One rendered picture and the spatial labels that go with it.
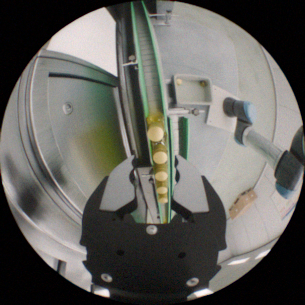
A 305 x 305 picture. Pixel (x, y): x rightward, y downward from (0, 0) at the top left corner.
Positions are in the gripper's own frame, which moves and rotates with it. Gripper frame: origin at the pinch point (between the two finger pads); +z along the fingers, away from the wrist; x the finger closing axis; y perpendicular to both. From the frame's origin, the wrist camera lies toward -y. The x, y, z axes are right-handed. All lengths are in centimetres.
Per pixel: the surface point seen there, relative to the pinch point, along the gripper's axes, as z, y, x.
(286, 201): -52, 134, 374
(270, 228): -91, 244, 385
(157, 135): 9.1, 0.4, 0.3
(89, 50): 7.7, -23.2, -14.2
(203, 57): 51, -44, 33
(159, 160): 9.0, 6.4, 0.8
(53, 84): -1.9, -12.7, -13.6
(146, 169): 36.6, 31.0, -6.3
